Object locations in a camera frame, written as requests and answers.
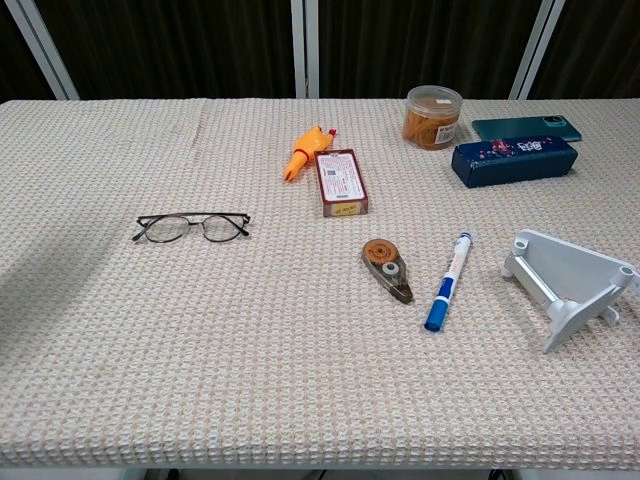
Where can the black wire-frame eyeglasses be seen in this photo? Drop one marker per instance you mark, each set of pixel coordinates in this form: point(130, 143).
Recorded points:
point(167, 230)

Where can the red flat card box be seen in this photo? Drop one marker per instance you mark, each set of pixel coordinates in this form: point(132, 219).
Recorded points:
point(341, 180)

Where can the brown correction tape dispenser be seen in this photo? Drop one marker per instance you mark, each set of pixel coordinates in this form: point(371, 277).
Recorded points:
point(382, 260)

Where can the yellow rubber chicken toy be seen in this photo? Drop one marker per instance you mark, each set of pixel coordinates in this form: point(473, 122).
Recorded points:
point(305, 147)

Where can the blue white marker pen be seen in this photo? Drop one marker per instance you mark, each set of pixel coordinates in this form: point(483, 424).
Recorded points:
point(447, 280)

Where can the beige waffle weave tablecloth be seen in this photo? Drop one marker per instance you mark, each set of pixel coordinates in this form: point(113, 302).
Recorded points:
point(300, 375)

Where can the clear jar of rubber bands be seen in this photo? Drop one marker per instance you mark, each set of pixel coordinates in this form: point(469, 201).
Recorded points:
point(430, 120)

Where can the dark blue printed long box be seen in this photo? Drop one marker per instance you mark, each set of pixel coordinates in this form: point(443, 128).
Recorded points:
point(515, 162)

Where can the teal smartphone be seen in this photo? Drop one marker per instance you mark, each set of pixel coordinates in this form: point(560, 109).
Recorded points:
point(520, 129)

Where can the black pleated curtain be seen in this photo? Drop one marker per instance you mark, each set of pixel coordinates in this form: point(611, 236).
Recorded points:
point(175, 45)

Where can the white plastic phone stand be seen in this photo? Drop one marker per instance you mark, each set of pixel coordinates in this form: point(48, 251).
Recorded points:
point(575, 265)

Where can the white metal frame post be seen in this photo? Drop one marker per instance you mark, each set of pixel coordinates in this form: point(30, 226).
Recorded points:
point(537, 50)
point(55, 75)
point(299, 50)

